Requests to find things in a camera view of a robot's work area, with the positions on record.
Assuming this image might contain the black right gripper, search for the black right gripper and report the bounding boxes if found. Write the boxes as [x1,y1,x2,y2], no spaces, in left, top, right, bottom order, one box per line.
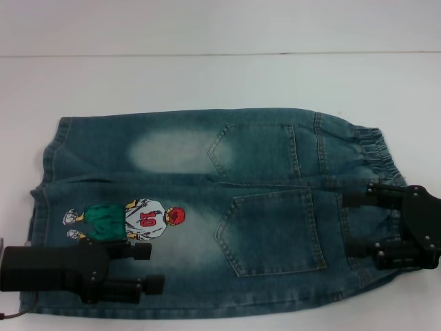
[340,183,441,271]

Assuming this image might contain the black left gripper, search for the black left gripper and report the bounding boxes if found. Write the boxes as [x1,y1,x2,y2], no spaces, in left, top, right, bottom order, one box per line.
[0,239,166,305]

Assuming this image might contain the blue denim shorts with print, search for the blue denim shorts with print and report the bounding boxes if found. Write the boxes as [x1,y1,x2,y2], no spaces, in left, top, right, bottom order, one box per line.
[29,108,414,314]

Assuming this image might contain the thin dark cable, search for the thin dark cable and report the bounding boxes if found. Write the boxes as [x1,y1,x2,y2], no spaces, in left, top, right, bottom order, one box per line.
[0,291,39,320]

